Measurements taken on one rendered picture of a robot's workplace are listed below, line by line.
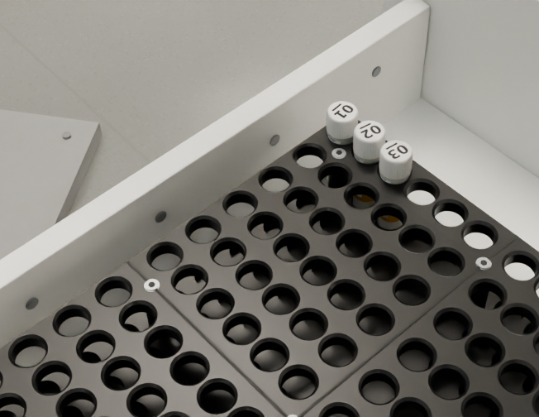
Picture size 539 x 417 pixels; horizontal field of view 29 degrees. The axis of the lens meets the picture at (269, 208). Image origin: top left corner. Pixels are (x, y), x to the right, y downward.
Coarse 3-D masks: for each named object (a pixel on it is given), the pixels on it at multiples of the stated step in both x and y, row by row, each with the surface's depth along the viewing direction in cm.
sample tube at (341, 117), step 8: (336, 104) 41; (344, 104) 41; (352, 104) 41; (328, 112) 40; (336, 112) 40; (344, 112) 40; (352, 112) 40; (328, 120) 40; (336, 120) 40; (344, 120) 40; (352, 120) 40; (328, 128) 41; (336, 128) 40; (344, 128) 40; (352, 128) 40; (328, 136) 41; (336, 136) 41; (344, 136) 41; (352, 136) 41; (344, 144) 41
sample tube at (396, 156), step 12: (384, 144) 39; (396, 144) 39; (384, 156) 39; (396, 156) 39; (408, 156) 39; (384, 168) 39; (396, 168) 39; (408, 168) 39; (384, 180) 40; (396, 180) 39; (384, 216) 41; (384, 228) 42; (396, 228) 42
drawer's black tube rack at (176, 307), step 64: (256, 192) 39; (320, 192) 39; (384, 192) 39; (192, 256) 37; (256, 256) 37; (320, 256) 37; (384, 256) 37; (448, 256) 38; (64, 320) 37; (128, 320) 39; (192, 320) 36; (256, 320) 36; (320, 320) 36; (384, 320) 40; (448, 320) 39; (512, 320) 39; (0, 384) 34; (64, 384) 38; (128, 384) 38; (192, 384) 37; (256, 384) 34; (320, 384) 34; (384, 384) 37; (448, 384) 37; (512, 384) 37
